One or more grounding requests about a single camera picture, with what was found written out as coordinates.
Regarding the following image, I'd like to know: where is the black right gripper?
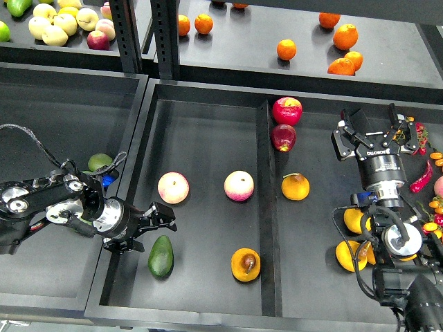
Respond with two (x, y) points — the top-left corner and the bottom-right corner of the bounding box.
(331, 103), (419, 190)

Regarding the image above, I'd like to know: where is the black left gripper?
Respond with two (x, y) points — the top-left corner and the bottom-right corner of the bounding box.
(92, 197), (179, 253)

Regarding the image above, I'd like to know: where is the dark green avocado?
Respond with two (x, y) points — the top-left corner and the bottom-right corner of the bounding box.
(148, 235), (174, 277)

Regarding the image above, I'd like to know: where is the yellow pear with brown stem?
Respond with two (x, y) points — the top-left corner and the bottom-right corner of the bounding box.
(230, 248), (261, 282)

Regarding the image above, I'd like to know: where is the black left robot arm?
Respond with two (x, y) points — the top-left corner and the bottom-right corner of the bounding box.
(1, 124), (177, 255)

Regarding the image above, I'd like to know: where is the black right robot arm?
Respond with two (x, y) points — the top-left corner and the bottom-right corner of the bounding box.
(332, 104), (442, 331)

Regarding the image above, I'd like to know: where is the green avocado top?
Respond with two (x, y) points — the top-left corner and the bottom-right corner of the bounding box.
(87, 153), (114, 172)

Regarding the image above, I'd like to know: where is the yellow pear upper right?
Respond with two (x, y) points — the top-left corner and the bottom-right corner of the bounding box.
(343, 208), (365, 234)

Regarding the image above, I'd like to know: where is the yellow pear near divider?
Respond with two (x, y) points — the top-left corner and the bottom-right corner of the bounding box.
(281, 173), (310, 201)

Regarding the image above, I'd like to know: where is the yellow pear lower middle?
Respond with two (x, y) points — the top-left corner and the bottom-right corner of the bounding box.
(359, 241), (376, 265)

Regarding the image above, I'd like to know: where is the yellow pear lower left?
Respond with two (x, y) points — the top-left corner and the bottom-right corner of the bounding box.
(335, 241), (360, 273)

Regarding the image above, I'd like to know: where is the yellow pear lower right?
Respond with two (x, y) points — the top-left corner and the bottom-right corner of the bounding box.
(398, 253), (417, 261)

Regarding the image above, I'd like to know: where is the cherry tomato bunch top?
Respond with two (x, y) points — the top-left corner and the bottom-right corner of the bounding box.
(394, 116), (428, 156)

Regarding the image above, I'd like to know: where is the cherry tomato bunch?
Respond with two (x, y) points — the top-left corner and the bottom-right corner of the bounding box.
(417, 195), (442, 241)
(394, 116), (428, 156)

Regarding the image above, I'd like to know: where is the pink yellow peach left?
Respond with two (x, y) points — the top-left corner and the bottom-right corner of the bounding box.
(157, 172), (190, 204)

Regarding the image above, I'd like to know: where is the pink yellow peach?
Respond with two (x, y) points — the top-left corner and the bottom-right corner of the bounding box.
(157, 172), (190, 204)
(224, 170), (254, 202)

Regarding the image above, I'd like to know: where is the orange cherry tomatoes pair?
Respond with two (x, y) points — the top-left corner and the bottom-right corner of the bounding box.
(429, 151), (443, 167)

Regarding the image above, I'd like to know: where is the red chili pepper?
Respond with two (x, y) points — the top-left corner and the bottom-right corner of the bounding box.
(409, 160), (433, 194)

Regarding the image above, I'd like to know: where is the orange on shelf front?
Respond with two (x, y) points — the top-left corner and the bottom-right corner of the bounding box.
(327, 57), (356, 76)

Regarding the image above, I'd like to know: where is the orange on shelf right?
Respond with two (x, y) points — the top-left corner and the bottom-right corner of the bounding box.
(344, 51), (363, 71)

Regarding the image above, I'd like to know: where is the pink peach right edge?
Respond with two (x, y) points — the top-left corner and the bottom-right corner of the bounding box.
(433, 176), (443, 197)

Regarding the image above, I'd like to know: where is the bright red apple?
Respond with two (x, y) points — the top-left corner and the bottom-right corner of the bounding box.
(272, 97), (302, 126)

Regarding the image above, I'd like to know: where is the dark red apple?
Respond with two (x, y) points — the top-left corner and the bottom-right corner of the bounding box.
(271, 124), (296, 152)

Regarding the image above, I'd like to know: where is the large orange on shelf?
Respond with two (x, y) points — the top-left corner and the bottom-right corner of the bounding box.
(333, 24), (359, 50)

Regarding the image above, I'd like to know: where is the cherry tomato bunch bottom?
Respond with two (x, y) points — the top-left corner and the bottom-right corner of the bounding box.
(417, 195), (442, 241)

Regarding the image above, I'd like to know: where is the pink yellow peach right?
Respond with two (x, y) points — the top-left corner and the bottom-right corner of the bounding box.
(224, 170), (254, 202)

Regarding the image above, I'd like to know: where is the orange on shelf top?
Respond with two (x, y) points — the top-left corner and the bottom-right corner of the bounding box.
(318, 12), (341, 29)

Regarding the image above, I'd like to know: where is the orange on shelf middle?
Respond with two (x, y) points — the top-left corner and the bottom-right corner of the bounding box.
(276, 39), (297, 61)

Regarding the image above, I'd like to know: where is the black centre tray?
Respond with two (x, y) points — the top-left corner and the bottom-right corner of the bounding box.
(84, 77), (443, 332)

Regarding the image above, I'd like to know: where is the black tray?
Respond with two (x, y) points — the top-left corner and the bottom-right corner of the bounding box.
(1, 63), (148, 320)
(84, 77), (443, 332)

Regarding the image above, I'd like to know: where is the black left tray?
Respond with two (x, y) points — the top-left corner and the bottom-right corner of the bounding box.
(1, 63), (148, 320)

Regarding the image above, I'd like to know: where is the red apple on shelf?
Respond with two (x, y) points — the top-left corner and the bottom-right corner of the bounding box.
(87, 30), (110, 50)

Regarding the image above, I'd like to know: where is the pink peach on shelf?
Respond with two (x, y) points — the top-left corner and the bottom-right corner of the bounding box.
(95, 19), (116, 41)

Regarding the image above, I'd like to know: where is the orange on shelf left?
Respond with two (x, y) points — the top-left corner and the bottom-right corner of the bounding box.
(178, 15), (190, 37)

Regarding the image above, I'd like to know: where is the pale yellow apple front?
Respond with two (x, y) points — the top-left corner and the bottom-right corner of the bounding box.
(42, 25), (69, 46)

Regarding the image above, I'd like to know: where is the pale yellow apple right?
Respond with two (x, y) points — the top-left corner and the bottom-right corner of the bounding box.
(76, 8), (99, 32)

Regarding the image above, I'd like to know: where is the pale yellow apple middle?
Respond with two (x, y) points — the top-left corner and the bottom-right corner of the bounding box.
(53, 13), (78, 37)

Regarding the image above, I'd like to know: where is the pale yellow apple left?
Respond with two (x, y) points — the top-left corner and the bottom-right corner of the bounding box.
(28, 17), (51, 41)

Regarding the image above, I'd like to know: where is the black shelf post right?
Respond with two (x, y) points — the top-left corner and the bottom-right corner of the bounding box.
(150, 0), (180, 80)

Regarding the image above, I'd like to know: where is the black shelf post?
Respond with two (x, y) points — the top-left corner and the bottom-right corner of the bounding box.
(150, 0), (180, 80)
(109, 0), (143, 74)

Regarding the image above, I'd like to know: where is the black shelf post left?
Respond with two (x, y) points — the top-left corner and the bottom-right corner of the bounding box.
(109, 0), (143, 74)

